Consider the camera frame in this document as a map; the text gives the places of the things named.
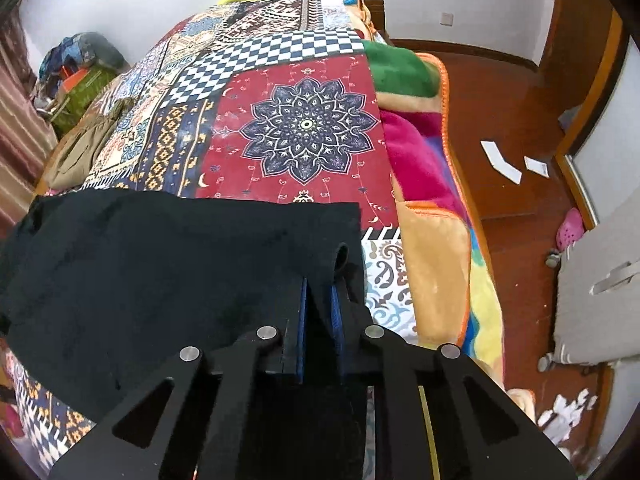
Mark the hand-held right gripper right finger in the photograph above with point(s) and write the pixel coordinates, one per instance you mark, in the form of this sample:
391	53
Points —
336	320

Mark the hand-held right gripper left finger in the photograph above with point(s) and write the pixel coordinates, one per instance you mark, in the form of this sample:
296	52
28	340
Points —
301	330

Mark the black pants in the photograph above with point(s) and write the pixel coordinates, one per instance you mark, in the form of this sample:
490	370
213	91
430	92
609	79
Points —
150	270

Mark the khaki pants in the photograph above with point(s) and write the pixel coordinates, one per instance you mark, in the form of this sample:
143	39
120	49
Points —
85	145

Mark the colourful fleece blanket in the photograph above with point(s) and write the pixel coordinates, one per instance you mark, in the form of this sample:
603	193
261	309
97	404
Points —
425	170

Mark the patterned patchwork bedsheet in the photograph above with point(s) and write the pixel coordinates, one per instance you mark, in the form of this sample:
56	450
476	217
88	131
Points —
300	125

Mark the white paper piece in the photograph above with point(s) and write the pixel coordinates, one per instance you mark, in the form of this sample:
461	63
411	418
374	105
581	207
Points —
536	165
500	160

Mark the crumpled white paper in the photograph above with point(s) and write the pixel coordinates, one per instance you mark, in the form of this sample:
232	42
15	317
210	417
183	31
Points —
565	410

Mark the pink slipper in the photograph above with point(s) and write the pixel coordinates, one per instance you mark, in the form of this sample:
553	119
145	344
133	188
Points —
570	227

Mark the grey wheeled cabinet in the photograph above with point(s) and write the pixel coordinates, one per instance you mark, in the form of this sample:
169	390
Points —
595	290

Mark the wooden bed board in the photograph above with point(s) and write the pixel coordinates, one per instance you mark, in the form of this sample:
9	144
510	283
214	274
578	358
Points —
375	10

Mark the grey pillow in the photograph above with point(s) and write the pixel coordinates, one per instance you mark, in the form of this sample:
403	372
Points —
107	52

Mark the striped pink curtain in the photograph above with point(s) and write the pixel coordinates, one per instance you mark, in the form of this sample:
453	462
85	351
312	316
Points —
20	125

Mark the wooden wardrobe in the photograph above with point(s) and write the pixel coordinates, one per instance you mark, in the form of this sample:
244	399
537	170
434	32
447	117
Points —
585	60

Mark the pile of patterned clothes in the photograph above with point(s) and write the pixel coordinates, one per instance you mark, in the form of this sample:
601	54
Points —
70	52

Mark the white wall socket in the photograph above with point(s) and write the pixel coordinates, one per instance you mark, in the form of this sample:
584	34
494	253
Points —
446	18

